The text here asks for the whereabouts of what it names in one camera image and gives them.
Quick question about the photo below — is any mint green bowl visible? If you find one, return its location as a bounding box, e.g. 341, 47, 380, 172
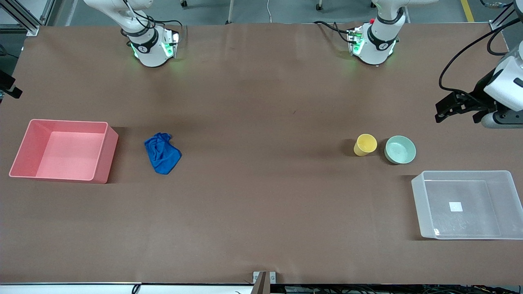
384, 136, 417, 165

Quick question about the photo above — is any yellow plastic cup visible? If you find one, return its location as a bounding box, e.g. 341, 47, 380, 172
353, 134, 378, 157

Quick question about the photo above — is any blue cloth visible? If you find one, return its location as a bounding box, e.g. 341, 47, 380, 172
144, 132, 183, 176

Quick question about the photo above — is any clear plastic box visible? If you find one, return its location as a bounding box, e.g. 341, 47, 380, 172
411, 170, 523, 241

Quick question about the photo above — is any pink plastic box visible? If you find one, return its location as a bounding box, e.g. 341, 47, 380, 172
9, 119, 119, 185

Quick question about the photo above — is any long black arm cable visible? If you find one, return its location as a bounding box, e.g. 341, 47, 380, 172
439, 18, 523, 92

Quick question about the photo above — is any looped black arm cable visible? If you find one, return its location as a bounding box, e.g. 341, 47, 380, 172
487, 24, 516, 56

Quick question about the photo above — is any aluminium frame profile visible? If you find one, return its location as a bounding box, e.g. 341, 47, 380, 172
490, 3, 519, 30
0, 0, 55, 36

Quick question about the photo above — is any black base cable bundle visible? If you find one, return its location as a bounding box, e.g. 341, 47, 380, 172
121, 0, 183, 30
313, 20, 357, 45

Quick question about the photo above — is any metal table edge bracket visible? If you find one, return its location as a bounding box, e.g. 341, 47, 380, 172
253, 271, 277, 284

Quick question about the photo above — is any brown upright post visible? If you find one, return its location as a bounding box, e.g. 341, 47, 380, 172
254, 272, 271, 294

